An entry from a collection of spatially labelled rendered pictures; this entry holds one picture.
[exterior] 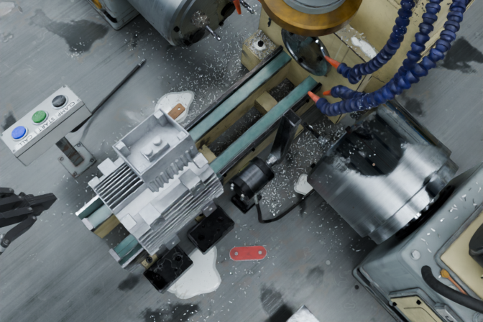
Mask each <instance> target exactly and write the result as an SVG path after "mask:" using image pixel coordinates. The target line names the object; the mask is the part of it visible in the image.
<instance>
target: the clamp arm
mask: <svg viewBox="0 0 483 322"><path fill-rule="evenodd" d="M300 122H301V118H300V117H299V116H298V115H297V114H296V113H295V112H294V111H293V110H292V109H288V110H287V111H286V112H285V113H284V114H283V115H282V118H281V120H280V124H279V127H278V129H277V133H276V135H275V139H274V142H273V144H272V148H271V150H270V153H269V156H268V157H270V156H271V157H270V159H271V160H273V159H274V158H275V159H274V160H273V162H274V163H275V165H276V164H277V165H279V164H280V163H281V162H282V161H283V160H284V159H285V156H286V154H287V153H288V150H289V148H290V145H291V143H292V141H293V138H294V136H295V133H296V132H297V130H298V127H299V125H300Z"/></svg>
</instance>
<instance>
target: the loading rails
mask: <svg viewBox="0 0 483 322"><path fill-rule="evenodd" d="M291 60H292V58H291V57H290V56H289V55H288V54H287V53H286V52H285V51H284V50H283V46H282V45H280V46H279V47H278V48H277V49H275V50H274V51H273V52H272V53H270V54H269V55H268V56H267V57H266V58H264V60H263V61H261V62H260V63H259V64H258V65H256V66H255V67H254V68H253V69H251V70H250V71H249V72H248V73H247V74H246V75H245V76H243V77H242V78H241V79H240V80H238V81H237V82H236V83H235V84H234V85H233V86H232V87H230V89H229V90H227V91H226V92H225V93H223V94H222V95H221V96H220V97H219V98H217V99H216V100H215V101H214V102H213V103H212V104H210V105H209V106H208V107H207V108H206V109H205V110H203V111H202V112H201V113H199V115H197V116H196V117H195V118H194V119H193V120H192V121H191V122H189V123H188V124H187V125H186V126H184V127H183V128H184V130H186V131H187V132H188V133H189V134H190V135H191V137H192V139H193V141H194V143H195V146H196V148H197V149H198V151H199V152H201V153H202V154H203V155H204V157H205V158H206V159H207V160H208V164H209V165H210V167H211V168H212V170H213V171H214V172H215V174H216V176H217V177H218V179H219V180H220V182H221V184H222V186H224V185H225V184H226V183H227V182H228V181H229V180H230V179H231V178H232V177H233V176H234V175H235V174H237V173H239V172H241V171H242V170H243V169H244V168H245V167H246V166H247V165H248V164H249V161H250V160H252V159H253V158H254V157H255V156H257V155H258V154H259V153H260V152H261V151H262V150H263V149H264V148H265V147H267V146H268V145H269V144H270V143H271V142H272V141H273V140H274V139H275V135H276V133H277V129H278V127H279V124H280V120H281V118H282V115H283V114H284V113H285V112H286V111H287V110H288V109H292V110H293V111H294V112H295V113H296V114H297V115H298V116H301V115H302V114H303V113H305V112H306V111H307V110H308V109H309V108H310V107H311V106H312V105H313V104H314V100H313V99H312V98H311V97H310V96H309V95H308V92H309V91H310V92H312V93H314V94H316V95H318V93H319V91H320V89H321V87H322V84H321V83H320V82H319V83H317V82H316V81H315V80H314V79H313V78H312V77H311V76H310V75H309V76H308V77H307V78H306V79H305V80H304V81H302V82H301V83H300V84H299V85H298V86H296V87H295V88H294V89H293V90H292V91H291V92H289V94H288V95H286V97H284V98H283V99H282V100H281V101H280V102H279V103H278V102H277V101H276V100H275V99H274V98H273V97H272V96H271V95H270V94H269V92H270V91H271V90H273V89H274V88H275V87H276V86H277V85H279V84H280V83H281V82H282V81H283V80H285V79H286V77H287V74H288V70H289V67H290V63H291ZM253 106H254V107H255V108H256V109H257V110H258V111H259V112H260V113H261V114H262V115H263V117H262V118H261V119H259V120H258V121H257V122H256V123H255V124H254V125H252V126H251V127H250V128H249V129H248V130H246V131H245V133H243V135H241V136H240V137H239V138H238V139H237V140H236V141H235V142H233V143H232V144H231V145H230V146H229V147H227V148H226V149H225V150H224V151H223V152H222V153H221V154H220V155H219V156H216V155H215V154H214V153H213V152H212V151H211V150H210V149H209V148H208V146H209V145H210V144H211V143H212V142H213V141H214V140H215V139H217V137H219V136H220V135H221V134H223V133H224V132H225V131H226V130H227V129H228V128H229V127H230V126H231V125H232V124H234V123H235V122H236V121H237V120H238V119H240V118H241V117H242V116H243V115H245V113H247V112H248V110H250V109H251V108H252V107H253ZM76 215H77V216H78V217H79V218H80V219H81V220H82V222H83V223H84V224H85V225H86V226H87V227H88V229H89V230H90V231H92V232H93V233H94V234H96V235H97V236H99V237H101V238H104V237H105V236H106V235H107V234H108V233H109V232H110V231H111V230H112V229H114V228H115V227H116V226H117V225H118V224H120V223H121V222H120V220H118V218H117V217H116V216H115V215H114V214H113V213H112V212H111V210H110V209H109V208H108V207H107V205H106V204H105V203H104V202H103V201H102V200H101V199H100V198H99V196H98V195H97V196H96V197H94V198H93V199H92V200H91V201H89V202H88V203H87V204H86V205H84V207H82V209H80V210H79V211H78V212H77V213H76ZM109 253H110V254H111V256H112V257H113V258H114V259H115V260H116V261H117V262H118V263H119V264H120V265H121V267H122V268H123V269H125V270H127V271H129V272H131V273H133V271H135V270H136V269H137V268H138V267H139V266H140V265H142V266H143V267H144V268H145V269H146V270H147V269H148V268H149V267H150V266H152V265H153V264H154V263H155V262H156V261H157V260H158V259H159V257H158V256H157V255H156V254H153V255H152V256H151V255H150V254H149V253H148V252H147V250H146V249H145V248H144V247H143V246H142V245H141V244H140V243H139V242H138V241H137V240H136V239H135V238H134V237H133V236H132V235H131V234H129V235H128V236H127V237H126V238H125V239H124V240H122V241H121V242H120V243H119V244H118V245H116V246H115V247H114V248H113V249H110V250H109Z"/></svg>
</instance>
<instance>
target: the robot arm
mask: <svg viewBox="0 0 483 322"><path fill-rule="evenodd" d="M2 194H3V195H2ZM56 200H57V197H56V196H55V195H54V194H53V193H46V194H42V195H37V196H34V195H33V194H28V195H26V194H25V193H24V192H20V194H19V195H16V194H14V189H12V188H4V187H0V228H1V227H5V226H9V225H12V224H17V223H19V224H17V225H16V226H15V227H14V228H12V229H10V230H9V231H8V232H6V234H1V235H0V255H1V254H2V253H3V252H4V250H5V249H6V248H7V247H8V246H9V245H10V243H11V242H13V241H14V240H15V239H16V238H18V237H19V236H21V235H22V234H23V233H25V232H26V231H28V230H29V229H30V228H31V227H32V225H33V224H34V223H35V222H36V220H37V217H36V216H39V215H40V214H41V213H42V212H43V211H45V210H48V209H49V208H50V207H51V205H52V204H53V203H54V202H55V201H56ZM16 208H17V209H16Z"/></svg>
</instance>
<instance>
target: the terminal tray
mask: <svg viewBox="0 0 483 322"><path fill-rule="evenodd" d="M158 112H160V113H161V114H160V115H159V116H157V113H158ZM180 133H183V136H182V137H180V136H179V134H180ZM119 144H122V146H121V147H118V145H119ZM112 147H113V148H114V149H115V151H116V152H117V154H118V155H119V156H120V158H121V159H123V161H124V162H125V163H126V164H127V165H128V166H129V167H130V168H131V169H132V170H133V171H134V172H135V173H136V174H137V175H138V176H139V177H140V179H141V180H142V181H143V182H144V183H145V184H146V185H147V187H148V188H149V189H150V190H151V191H152V192H153V193H154V192H155V191H156V192H159V188H164V184H165V183H167V184H168V183H169V179H172V180H173V179H174V175H179V172H178V171H180V170H181V171H184V168H183V167H185V166H186V167H188V166H189V164H188V163H189V162H193V161H192V158H193V157H195V156H196V155H197V154H198V153H199V151H198V149H197V148H196V145H195V143H194V141H193V139H192V137H191V135H190V134H189V133H188V132H187V131H186V130H184V128H182V127H181V125H179V124H178V123H177V122H176V121H175V120H174V119H172V118H171V117H170V116H169V115H168V114H167V113H166V112H164V111H163V110H162V109H161V108H159V109H158V110H156V111H155V112H154V113H153V114H151V115H150V116H149V117H147V118H146V119H145V120H144V121H143V122H142V123H141V124H139V125H138V126H136V127H135V128H134V129H133V130H131V131H130V132H129V133H128V134H127V135H126V136H124V137H123V138H122V139H120V140H119V141H118V142H117V143H116V144H114V145H113V146H112ZM141 166H144V169H143V170H140V169H139V168H140V167H141Z"/></svg>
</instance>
